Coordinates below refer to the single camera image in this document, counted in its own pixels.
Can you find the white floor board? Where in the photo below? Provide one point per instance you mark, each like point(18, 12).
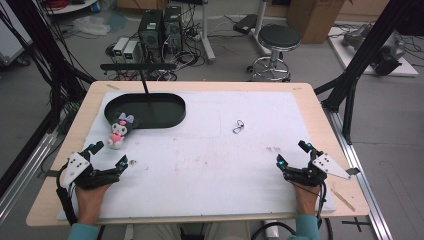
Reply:
point(405, 68)

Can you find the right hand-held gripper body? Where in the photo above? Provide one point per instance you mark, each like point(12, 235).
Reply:
point(328, 165)

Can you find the brown cardboard box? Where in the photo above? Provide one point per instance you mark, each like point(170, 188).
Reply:
point(313, 18)

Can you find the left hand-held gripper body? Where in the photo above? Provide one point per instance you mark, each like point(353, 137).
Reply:
point(77, 166)

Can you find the white desk leg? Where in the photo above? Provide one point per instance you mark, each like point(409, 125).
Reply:
point(261, 26)
point(206, 36)

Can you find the grey and black robot device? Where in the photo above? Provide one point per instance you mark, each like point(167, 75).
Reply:
point(386, 50)

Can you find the clear plastic bag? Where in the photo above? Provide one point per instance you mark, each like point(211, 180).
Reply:
point(91, 25)

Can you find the person's left hand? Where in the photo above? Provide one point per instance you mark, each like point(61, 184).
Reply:
point(90, 203)

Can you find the white foam mat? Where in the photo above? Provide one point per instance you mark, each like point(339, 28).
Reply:
point(206, 173)

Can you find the black round stool chrome base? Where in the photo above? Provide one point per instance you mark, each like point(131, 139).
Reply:
point(279, 36)

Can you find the white power supply unit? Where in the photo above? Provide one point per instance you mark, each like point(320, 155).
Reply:
point(120, 48)
point(130, 51)

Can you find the black metal frame post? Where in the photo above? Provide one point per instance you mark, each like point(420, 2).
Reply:
point(363, 56)
point(40, 43)

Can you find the person's right hand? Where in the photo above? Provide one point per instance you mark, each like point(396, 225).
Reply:
point(306, 200)

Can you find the small grey tape piece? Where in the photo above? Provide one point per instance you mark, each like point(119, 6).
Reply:
point(351, 171)

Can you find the black oval tray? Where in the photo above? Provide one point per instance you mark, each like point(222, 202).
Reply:
point(163, 113)

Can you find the large black computer tower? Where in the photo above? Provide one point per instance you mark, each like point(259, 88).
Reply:
point(150, 33)

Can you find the thin wooden stick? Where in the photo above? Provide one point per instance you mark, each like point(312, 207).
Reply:
point(343, 200)

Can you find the small black computer tower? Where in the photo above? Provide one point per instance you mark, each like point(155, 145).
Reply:
point(173, 28)

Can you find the person's beige trousers legs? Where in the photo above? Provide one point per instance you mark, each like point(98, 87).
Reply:
point(156, 231)

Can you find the black and pink plush doll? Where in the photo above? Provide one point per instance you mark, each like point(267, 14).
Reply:
point(118, 131)

